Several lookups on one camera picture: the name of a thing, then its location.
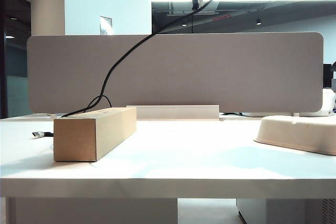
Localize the black charging cable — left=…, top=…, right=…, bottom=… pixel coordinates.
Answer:
left=32, top=0, right=233, bottom=140

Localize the grey fabric desk divider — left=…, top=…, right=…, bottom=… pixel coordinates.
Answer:
left=27, top=31, right=324, bottom=115

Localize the white building pillar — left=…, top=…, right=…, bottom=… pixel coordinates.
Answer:
left=29, top=0, right=66, bottom=36

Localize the black computer monitor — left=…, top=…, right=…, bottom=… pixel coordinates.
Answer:
left=323, top=63, right=333, bottom=89

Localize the white rounded appliance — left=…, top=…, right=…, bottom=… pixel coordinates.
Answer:
left=320, top=88, right=336, bottom=116

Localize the long brown cardboard box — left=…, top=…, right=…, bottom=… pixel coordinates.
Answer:
left=53, top=106, right=138, bottom=162

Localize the beige paper pulp bowl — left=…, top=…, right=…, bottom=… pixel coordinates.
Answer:
left=253, top=115, right=336, bottom=156

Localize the white desk support panel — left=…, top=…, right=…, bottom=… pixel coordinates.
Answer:
left=6, top=197, right=179, bottom=224

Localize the white under-desk cabinet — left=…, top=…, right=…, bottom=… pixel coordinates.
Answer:
left=235, top=198, right=336, bottom=224

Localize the framed wall sign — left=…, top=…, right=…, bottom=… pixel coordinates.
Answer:
left=99, top=15, right=114, bottom=36

